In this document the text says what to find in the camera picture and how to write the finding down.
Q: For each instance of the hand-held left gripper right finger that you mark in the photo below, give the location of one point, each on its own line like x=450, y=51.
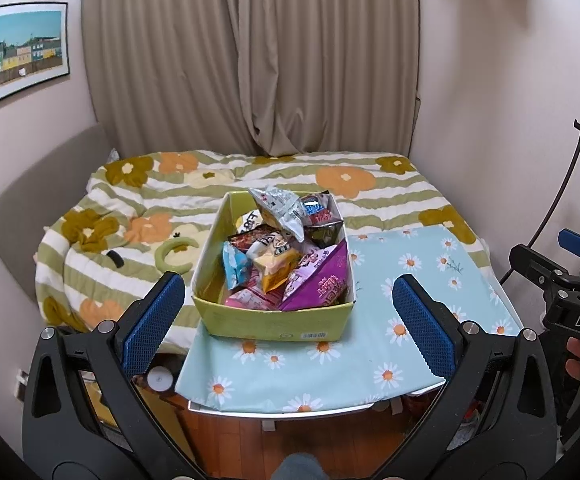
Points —
x=422, y=325

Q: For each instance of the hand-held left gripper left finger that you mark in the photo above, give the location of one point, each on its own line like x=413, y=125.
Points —
x=150, y=330

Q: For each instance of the purple snack bag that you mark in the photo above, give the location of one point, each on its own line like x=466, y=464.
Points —
x=327, y=285

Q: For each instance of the pink striped snack bag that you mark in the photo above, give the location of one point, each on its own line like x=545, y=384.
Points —
x=250, y=300

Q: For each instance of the light blue snack bag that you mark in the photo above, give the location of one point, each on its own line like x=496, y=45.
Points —
x=232, y=265

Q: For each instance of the green cardboard box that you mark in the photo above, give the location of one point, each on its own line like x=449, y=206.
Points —
x=270, y=325

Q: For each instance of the lilac snack bag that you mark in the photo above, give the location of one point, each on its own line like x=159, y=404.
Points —
x=302, y=270

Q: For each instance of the yellow foil snack bag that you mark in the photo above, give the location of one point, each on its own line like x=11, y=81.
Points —
x=275, y=272

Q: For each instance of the dark snack bag red label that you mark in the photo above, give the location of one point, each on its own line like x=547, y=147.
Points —
x=320, y=230

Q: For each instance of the cream snack bag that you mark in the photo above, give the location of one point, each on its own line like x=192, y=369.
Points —
x=251, y=221

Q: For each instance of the silver snack bag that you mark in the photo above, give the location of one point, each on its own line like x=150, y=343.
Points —
x=280, y=205

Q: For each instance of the person's right hand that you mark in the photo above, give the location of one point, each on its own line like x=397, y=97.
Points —
x=576, y=362

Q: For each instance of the white candle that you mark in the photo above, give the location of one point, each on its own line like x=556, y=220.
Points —
x=160, y=379

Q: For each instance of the daisy print tablecloth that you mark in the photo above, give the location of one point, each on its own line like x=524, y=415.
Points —
x=370, y=310

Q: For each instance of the black rod stand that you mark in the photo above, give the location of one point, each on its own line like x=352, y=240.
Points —
x=572, y=160

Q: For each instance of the floral striped blanket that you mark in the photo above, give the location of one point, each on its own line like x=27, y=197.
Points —
x=370, y=200

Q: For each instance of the grey padded headboard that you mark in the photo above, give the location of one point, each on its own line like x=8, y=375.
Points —
x=30, y=200

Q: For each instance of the person's leg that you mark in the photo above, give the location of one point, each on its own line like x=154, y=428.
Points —
x=297, y=467

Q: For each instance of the beige curtain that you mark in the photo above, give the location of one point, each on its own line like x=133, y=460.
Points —
x=245, y=50

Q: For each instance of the white wall outlet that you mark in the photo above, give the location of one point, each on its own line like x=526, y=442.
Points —
x=22, y=385

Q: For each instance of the framed wall poster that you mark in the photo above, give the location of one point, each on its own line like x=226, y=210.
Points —
x=20, y=55

